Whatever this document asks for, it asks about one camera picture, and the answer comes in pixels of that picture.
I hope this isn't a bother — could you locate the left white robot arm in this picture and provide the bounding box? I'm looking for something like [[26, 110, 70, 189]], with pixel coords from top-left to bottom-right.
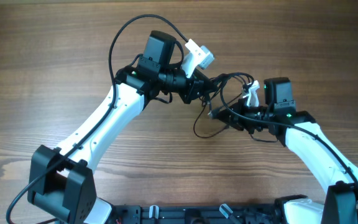
[[27, 30, 215, 223]]

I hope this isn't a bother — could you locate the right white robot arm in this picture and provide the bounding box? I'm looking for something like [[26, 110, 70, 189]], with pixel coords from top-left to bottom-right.
[[211, 77, 358, 223]]

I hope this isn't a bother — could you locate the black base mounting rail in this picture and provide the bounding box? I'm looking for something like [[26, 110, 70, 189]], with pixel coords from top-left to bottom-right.
[[54, 203, 332, 224]]

